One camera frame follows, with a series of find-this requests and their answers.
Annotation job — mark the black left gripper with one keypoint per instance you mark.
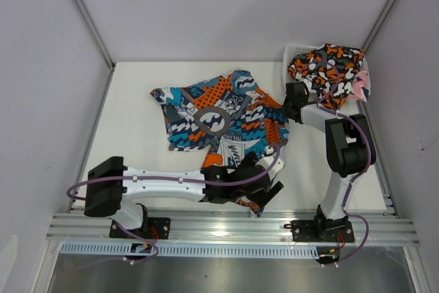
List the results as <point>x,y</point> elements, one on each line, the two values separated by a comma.
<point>261,197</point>

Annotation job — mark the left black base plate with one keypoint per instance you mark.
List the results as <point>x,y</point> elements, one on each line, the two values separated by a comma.
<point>153,229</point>

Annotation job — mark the blue orange patterned shorts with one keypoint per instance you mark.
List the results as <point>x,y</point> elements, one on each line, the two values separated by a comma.
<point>229,116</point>

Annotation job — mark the aluminium front rail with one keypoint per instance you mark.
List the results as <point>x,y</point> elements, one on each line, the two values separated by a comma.
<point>235,227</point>

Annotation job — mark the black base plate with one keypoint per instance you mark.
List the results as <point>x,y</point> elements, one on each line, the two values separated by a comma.
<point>331,231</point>
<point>153,229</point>

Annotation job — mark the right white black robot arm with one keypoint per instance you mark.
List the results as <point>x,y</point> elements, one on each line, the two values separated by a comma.
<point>349,150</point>

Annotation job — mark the right aluminium frame post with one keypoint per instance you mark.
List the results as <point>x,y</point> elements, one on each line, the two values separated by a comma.
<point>380,21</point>

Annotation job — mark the white slotted cable duct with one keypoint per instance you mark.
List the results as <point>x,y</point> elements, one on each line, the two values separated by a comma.
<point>191,250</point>

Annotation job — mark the orange camouflage shorts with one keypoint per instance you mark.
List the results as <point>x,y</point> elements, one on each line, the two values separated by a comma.
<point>326,73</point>

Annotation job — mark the pink white patterned shorts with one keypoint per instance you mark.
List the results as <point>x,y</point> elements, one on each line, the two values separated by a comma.
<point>361,86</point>

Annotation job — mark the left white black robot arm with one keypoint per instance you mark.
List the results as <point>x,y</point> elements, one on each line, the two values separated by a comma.
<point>115,188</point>

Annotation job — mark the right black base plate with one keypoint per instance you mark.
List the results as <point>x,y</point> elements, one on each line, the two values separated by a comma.
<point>331,231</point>

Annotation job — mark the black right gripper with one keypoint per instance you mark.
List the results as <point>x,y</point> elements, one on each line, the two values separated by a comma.
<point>285,111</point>

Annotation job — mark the white perforated plastic basket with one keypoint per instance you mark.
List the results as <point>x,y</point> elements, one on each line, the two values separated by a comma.
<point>288,63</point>

